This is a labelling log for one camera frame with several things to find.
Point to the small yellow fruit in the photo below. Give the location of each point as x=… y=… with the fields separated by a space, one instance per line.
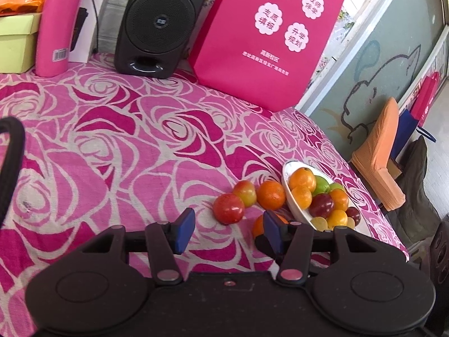
x=319 y=224
x=350 y=223

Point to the pale green apple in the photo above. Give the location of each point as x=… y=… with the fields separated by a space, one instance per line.
x=337 y=186

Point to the pink thermos bottle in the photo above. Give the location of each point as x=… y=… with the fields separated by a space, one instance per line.
x=58 y=24

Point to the large orange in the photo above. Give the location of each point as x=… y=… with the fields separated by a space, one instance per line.
x=302 y=179

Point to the dark green jacket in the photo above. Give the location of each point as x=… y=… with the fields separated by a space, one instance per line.
x=417 y=196

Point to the blue shopping bag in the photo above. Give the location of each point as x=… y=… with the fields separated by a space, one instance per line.
x=403 y=130

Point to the red tomato-like fruit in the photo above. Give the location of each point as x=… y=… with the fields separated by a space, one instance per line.
x=228 y=209

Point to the pink tote bag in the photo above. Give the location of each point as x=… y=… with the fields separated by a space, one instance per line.
x=263 y=59

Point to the dark red plum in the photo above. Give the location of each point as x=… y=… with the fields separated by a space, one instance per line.
x=321 y=205
x=353 y=215

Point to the black speaker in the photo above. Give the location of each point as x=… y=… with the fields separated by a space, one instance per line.
x=159 y=24

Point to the dark floor speaker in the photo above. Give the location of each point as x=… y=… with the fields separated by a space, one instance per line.
x=440 y=259

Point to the pink rose tablecloth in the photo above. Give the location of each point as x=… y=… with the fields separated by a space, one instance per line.
x=105 y=130

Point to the white product box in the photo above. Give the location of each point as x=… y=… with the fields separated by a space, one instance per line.
x=98 y=24

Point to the red and yellow apple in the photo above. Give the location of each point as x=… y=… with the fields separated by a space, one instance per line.
x=245 y=192

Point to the small yellow-orange fruit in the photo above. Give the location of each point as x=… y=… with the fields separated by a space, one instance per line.
x=337 y=218

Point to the pink paper bag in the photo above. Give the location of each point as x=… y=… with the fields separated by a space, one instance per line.
x=426 y=98

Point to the white round plate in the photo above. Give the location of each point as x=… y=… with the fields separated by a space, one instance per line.
x=298 y=214

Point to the round green apple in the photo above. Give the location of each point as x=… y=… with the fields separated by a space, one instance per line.
x=321 y=184

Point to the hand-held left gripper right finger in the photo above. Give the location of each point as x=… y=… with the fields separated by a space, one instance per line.
x=272 y=231

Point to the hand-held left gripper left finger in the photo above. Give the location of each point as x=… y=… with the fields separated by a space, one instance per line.
x=185 y=230

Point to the orange covered chair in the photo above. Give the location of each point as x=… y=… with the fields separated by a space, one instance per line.
x=379 y=154

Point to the floral plastic sheet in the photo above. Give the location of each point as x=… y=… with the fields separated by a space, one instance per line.
x=345 y=21

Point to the light green box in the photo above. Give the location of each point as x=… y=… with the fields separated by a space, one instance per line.
x=17 y=42

